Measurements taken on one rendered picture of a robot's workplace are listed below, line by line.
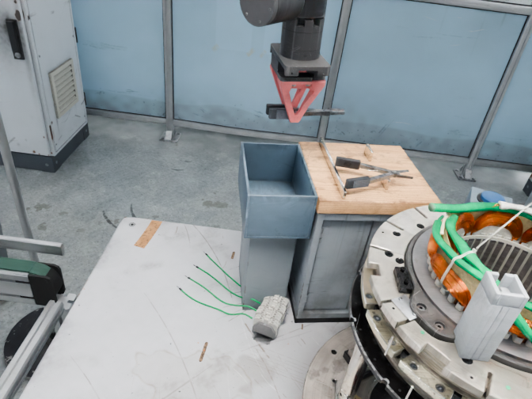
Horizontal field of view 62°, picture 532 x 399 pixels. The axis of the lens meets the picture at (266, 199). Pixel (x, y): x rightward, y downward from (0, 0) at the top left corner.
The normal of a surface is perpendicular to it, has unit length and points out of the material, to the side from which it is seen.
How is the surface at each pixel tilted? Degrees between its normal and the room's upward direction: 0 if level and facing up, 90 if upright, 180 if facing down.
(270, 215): 90
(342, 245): 90
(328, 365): 0
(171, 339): 0
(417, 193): 0
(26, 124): 90
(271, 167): 90
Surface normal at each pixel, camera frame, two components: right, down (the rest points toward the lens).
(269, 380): 0.11, -0.81
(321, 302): 0.11, 0.58
